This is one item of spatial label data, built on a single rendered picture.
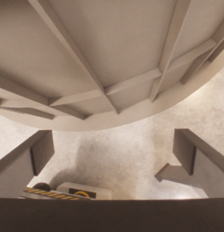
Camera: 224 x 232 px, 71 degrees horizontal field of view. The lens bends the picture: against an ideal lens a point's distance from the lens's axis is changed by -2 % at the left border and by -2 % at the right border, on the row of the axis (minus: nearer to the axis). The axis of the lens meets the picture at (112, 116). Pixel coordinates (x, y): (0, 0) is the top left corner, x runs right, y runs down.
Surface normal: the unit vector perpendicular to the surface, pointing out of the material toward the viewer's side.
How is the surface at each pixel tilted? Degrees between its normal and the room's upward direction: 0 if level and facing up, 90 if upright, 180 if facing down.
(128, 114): 0
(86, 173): 0
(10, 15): 90
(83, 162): 0
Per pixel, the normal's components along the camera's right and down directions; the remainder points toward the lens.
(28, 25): 0.20, 0.96
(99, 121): -0.15, -0.15
